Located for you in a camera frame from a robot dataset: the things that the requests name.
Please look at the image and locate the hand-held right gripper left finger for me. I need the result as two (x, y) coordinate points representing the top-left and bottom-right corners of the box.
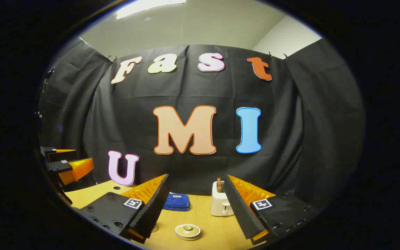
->
(78, 174), (172, 244)

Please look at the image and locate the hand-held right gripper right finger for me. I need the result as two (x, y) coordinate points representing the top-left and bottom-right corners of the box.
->
(223, 174), (314, 245)

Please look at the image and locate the white teacup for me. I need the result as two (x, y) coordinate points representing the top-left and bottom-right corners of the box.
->
(174, 226), (202, 241)

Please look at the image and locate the white toaster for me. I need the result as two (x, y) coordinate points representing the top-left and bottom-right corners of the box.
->
(210, 181), (234, 217)

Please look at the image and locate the blue folded towel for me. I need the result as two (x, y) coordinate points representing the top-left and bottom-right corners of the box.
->
(162, 193), (190, 212)

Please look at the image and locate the black backdrop cloth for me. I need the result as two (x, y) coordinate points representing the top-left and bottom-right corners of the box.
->
(37, 36), (365, 209)

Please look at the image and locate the ceiling light panel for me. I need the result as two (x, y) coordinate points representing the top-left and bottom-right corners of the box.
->
(116, 0), (186, 20)

